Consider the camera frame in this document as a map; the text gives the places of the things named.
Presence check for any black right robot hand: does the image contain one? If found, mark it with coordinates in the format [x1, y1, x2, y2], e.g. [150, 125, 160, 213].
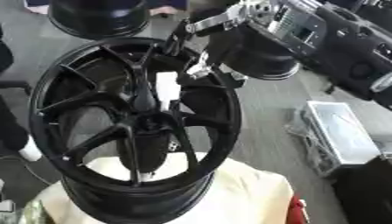
[162, 4, 257, 89]

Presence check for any white pin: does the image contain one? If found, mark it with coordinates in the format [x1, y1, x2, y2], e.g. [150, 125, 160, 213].
[154, 71, 184, 113]

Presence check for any black spoked wheel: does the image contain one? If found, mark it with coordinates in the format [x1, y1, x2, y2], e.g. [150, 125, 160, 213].
[27, 37, 245, 224]

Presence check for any pale grey plastic crate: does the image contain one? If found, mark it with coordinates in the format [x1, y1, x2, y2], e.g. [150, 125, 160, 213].
[298, 100, 383, 178]

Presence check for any red object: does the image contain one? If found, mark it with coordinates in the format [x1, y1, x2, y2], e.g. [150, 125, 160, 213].
[286, 194, 312, 224]

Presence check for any black case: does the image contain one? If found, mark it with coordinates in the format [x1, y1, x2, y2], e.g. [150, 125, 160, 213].
[329, 156, 392, 224]

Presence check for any person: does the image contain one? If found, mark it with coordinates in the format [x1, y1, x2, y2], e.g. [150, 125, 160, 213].
[0, 94, 45, 162]

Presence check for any green patterned object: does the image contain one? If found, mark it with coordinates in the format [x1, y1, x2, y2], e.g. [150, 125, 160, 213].
[17, 199, 55, 224]

